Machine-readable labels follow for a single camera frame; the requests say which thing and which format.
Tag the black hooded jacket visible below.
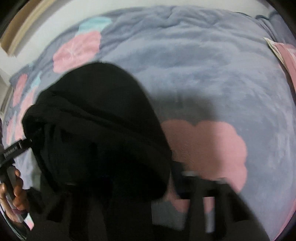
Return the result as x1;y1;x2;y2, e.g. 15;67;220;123
22;62;185;240

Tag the person left hand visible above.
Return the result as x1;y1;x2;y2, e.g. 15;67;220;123
1;169;30;226

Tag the grey floral bed blanket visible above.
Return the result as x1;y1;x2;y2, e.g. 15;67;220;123
1;6;295;240

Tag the striped window blind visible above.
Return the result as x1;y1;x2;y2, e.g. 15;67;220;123
1;1;55;56

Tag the pink pillow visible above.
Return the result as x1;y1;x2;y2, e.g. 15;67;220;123
264;38;296;93

